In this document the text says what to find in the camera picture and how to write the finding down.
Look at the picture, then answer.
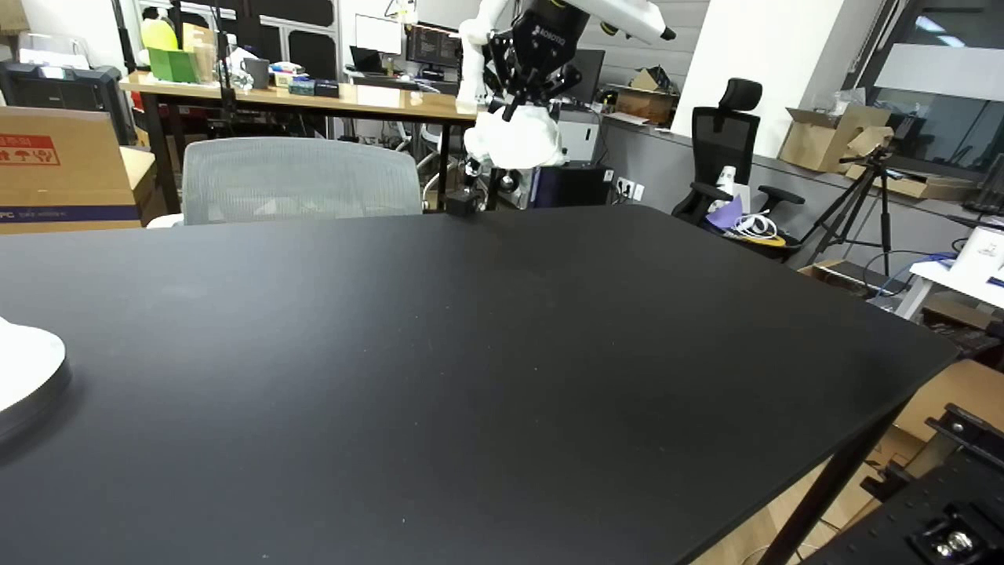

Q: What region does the small brown cardboard box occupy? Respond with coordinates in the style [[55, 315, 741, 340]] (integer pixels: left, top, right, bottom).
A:
[[608, 65, 681, 129]]

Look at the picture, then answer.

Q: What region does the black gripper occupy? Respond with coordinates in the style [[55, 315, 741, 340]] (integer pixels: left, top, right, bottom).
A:
[[479, 0, 597, 120]]

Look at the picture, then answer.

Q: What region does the long wooden desk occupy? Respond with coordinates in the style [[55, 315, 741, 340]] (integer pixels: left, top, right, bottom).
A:
[[123, 69, 482, 215]]

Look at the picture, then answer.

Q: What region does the white shelf with papers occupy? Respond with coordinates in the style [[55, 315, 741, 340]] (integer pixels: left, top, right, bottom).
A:
[[905, 223, 1004, 315]]

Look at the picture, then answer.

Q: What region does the green and yellow bin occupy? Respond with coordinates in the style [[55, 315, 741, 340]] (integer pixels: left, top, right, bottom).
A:
[[137, 17, 203, 84]]

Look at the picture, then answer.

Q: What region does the small computer monitor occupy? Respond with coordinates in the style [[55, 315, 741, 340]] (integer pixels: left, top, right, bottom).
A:
[[352, 13, 407, 64]]

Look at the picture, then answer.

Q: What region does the black camera tripod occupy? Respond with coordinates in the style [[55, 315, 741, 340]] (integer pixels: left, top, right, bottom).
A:
[[797, 142, 904, 282]]

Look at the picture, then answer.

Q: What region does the black office chair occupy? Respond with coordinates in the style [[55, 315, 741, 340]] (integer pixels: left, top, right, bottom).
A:
[[672, 76, 809, 251]]

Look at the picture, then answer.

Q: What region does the large black display panel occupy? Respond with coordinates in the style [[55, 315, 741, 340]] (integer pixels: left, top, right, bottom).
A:
[[230, 0, 345, 84]]

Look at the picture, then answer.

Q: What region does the white cloth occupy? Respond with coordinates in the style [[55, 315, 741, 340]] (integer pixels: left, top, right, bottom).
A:
[[460, 100, 569, 172]]

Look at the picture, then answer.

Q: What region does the grey mesh chair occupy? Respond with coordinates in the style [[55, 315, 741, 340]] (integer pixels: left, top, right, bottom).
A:
[[177, 136, 427, 230]]

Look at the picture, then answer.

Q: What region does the black metal frame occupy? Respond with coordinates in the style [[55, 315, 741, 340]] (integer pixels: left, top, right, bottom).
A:
[[799, 402, 1004, 565]]

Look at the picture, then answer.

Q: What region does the cardboard box with red label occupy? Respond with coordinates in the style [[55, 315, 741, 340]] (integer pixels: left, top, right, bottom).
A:
[[0, 102, 148, 234]]

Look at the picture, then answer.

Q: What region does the purple bag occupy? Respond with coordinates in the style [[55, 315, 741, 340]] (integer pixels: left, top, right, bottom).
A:
[[703, 198, 751, 234]]

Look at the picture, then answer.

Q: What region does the open cardboard box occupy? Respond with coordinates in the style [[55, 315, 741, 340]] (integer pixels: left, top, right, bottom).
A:
[[775, 100, 896, 176]]

